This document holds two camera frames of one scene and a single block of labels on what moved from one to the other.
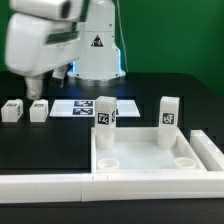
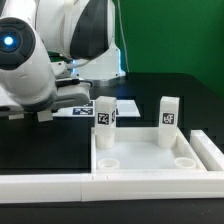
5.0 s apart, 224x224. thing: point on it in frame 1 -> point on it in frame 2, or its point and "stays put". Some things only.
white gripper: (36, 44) -> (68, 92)
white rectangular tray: (138, 149) stays put
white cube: (167, 125) stays put
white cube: (105, 121) stays put
